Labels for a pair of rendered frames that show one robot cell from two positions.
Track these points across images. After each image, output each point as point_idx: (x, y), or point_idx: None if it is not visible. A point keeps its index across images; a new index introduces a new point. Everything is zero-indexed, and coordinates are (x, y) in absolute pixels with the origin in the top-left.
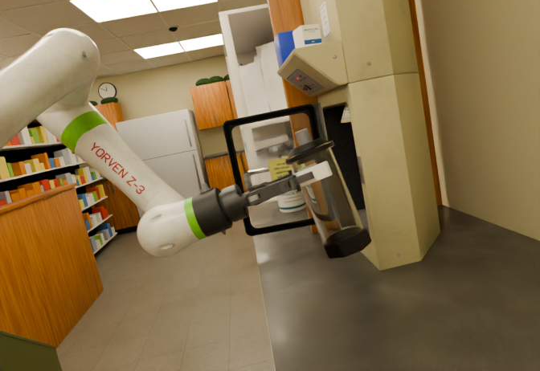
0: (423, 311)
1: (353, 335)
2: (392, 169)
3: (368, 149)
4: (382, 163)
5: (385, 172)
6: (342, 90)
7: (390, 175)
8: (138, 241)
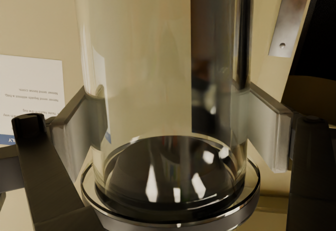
0: None
1: None
2: None
3: (255, 60)
4: (258, 16)
5: None
6: (274, 188)
7: None
8: None
